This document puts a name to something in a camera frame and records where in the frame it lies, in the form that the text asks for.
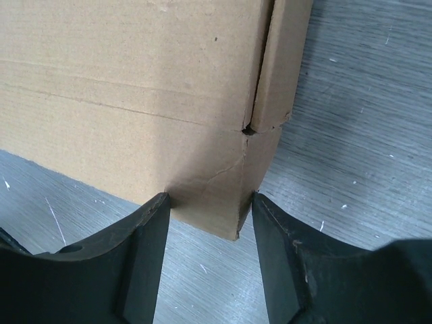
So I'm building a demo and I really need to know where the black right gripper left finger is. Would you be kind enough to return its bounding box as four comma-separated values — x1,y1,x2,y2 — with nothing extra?
1,192,170,323

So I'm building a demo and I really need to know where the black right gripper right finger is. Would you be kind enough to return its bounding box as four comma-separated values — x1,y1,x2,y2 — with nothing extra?
252,193,431,323

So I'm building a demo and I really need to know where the brown cardboard box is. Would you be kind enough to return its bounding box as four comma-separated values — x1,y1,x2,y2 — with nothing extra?
1,1,313,240

